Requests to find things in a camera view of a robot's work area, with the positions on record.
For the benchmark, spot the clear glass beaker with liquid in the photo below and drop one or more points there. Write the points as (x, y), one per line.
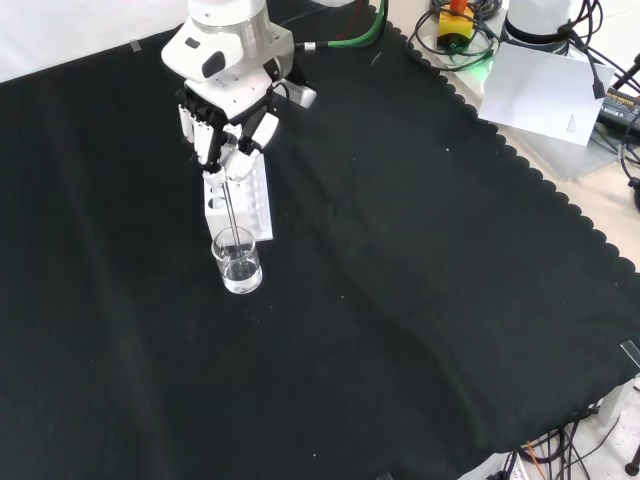
(240, 275)

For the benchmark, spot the white test tube rack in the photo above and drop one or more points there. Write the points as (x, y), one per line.
(255, 200)

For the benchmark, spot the pale clear board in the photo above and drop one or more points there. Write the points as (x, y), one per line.
(570, 157)

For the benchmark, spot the clear tape strip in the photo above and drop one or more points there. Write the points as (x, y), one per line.
(631, 352)

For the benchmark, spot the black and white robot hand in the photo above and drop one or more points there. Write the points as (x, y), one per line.
(230, 100)

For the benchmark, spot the white bench bracket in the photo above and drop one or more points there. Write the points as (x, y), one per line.
(617, 400)

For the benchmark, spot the white paper sheet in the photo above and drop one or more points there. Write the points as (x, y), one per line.
(542, 90)

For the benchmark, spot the grey tape strip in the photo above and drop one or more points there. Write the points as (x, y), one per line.
(135, 46)

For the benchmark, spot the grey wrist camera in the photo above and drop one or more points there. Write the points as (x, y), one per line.
(302, 94)

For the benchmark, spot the white power strip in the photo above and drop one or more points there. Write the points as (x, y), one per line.
(512, 467)

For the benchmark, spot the black scalloped bench cloth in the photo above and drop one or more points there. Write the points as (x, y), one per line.
(380, 280)

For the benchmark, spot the clear glass rod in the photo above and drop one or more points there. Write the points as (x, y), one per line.
(233, 215)

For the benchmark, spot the yellow stop button box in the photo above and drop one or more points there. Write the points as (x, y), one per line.
(455, 27)

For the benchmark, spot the black power adapter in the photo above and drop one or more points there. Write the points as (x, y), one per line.
(620, 107)

